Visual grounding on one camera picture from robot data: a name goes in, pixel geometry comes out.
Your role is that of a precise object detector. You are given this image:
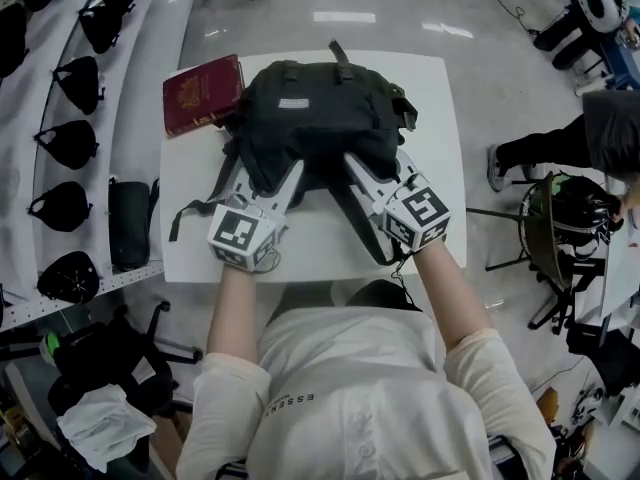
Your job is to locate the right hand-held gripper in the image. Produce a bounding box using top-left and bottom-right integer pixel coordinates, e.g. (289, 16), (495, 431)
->
(343, 148), (452, 266)

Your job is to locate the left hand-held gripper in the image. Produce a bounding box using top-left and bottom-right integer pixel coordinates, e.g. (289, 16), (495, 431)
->
(206, 159), (306, 273)

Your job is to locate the black backpack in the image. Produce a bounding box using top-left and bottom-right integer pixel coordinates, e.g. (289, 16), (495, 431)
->
(168, 40), (419, 265)

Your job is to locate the person's right forearm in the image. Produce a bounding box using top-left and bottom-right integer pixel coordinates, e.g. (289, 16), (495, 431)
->
(411, 240), (495, 355)

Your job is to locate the person's left forearm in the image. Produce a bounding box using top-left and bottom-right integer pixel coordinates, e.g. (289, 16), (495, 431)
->
(205, 256), (267, 365)

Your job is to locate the dark red book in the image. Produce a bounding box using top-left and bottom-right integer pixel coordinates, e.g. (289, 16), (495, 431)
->
(162, 53), (246, 139)

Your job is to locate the black cylindrical case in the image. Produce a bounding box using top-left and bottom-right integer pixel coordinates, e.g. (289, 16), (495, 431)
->
(107, 177), (154, 272)

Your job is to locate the white shelf rack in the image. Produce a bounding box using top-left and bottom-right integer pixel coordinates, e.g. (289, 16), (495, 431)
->
(0, 0), (197, 332)

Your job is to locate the black mesh chair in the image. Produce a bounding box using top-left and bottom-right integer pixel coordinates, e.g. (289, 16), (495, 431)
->
(466, 170), (626, 337)

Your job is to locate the row of black pouches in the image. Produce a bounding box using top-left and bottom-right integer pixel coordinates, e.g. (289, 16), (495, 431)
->
(0, 0), (152, 306)

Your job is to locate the black helmet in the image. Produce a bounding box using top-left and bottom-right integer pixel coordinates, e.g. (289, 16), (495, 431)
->
(549, 175), (622, 264)

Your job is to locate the person's white shirt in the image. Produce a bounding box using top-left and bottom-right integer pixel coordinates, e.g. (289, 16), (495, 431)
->
(176, 305), (557, 480)

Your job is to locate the black office chair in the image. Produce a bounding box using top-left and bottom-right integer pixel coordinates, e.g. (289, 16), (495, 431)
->
(43, 300), (206, 422)

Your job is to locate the white side table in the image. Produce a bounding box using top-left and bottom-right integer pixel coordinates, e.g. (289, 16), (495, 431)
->
(598, 207), (640, 320)

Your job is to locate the white crumpled cloth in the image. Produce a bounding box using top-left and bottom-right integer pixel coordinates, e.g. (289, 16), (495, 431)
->
(56, 384), (159, 475)

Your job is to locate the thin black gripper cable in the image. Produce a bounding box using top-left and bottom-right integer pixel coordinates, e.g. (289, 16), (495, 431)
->
(390, 250), (415, 307)

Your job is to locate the black floor cable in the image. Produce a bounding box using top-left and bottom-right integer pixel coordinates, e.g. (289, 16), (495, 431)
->
(446, 0), (542, 37)

